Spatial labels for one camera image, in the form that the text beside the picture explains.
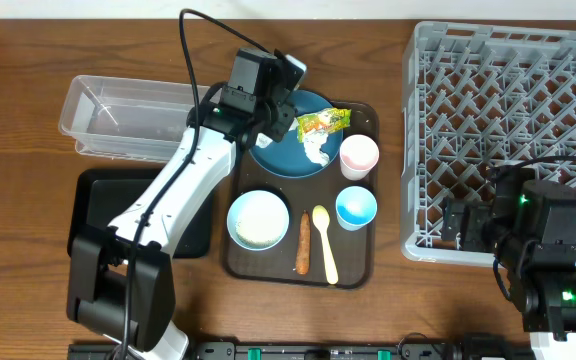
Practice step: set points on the dark blue plate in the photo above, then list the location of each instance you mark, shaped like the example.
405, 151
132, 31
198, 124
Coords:
306, 102

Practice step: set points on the black tray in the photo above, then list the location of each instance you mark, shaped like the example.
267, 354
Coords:
103, 193

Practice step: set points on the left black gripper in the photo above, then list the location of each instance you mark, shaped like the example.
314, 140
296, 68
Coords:
280, 128

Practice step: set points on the carrot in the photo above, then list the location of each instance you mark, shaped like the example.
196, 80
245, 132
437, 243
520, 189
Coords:
303, 251

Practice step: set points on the clear plastic waste bin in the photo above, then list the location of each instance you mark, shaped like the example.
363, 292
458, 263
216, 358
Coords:
125, 118

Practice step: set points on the white tissue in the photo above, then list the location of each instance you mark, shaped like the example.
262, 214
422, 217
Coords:
315, 147

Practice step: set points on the light blue rice bowl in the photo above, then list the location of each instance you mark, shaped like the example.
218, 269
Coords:
257, 220

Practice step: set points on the green yellow snack wrapper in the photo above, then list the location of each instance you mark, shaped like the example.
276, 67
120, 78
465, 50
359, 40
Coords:
328, 120

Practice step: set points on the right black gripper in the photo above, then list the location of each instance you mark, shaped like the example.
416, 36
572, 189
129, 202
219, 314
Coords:
477, 214

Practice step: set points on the pink cup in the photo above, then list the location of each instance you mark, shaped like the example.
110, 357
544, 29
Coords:
359, 154

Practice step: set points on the light blue cup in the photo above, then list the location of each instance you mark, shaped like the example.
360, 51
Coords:
355, 207

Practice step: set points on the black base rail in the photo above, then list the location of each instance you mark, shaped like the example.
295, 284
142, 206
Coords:
473, 350

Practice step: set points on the yellow plastic spoon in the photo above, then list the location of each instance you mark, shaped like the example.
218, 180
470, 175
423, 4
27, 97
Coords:
321, 220

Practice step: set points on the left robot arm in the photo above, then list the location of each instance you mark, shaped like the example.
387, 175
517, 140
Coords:
120, 281

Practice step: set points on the grey dishwasher rack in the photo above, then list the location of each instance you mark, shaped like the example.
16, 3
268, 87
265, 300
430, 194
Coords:
476, 96

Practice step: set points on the brown serving tray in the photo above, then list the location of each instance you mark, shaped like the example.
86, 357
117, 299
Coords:
352, 250

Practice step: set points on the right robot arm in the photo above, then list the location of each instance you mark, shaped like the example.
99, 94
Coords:
529, 227

